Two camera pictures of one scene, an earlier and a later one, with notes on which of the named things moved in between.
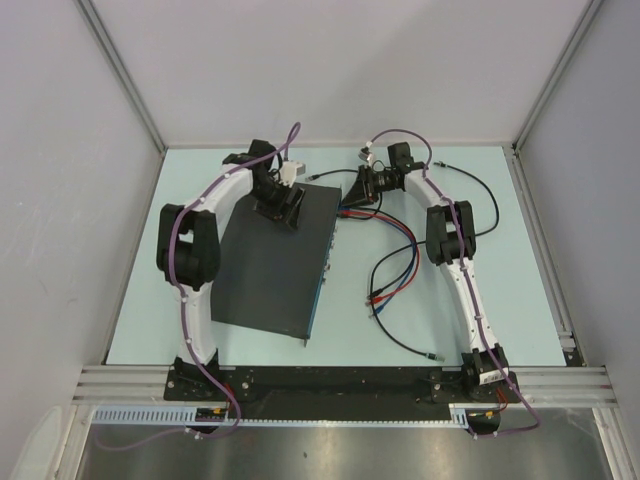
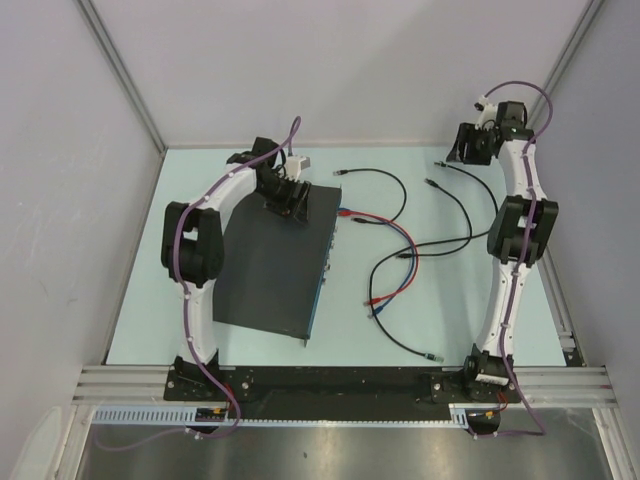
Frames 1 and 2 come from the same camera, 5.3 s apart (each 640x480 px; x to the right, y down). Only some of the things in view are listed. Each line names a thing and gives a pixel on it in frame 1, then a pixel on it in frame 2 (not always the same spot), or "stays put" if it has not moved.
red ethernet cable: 350,212 stays put
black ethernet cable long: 385,336 stays put
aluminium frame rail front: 543,385 stays put
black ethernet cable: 341,170 -> 346,171
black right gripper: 363,191 -> 466,134
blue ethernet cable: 413,259 stays put
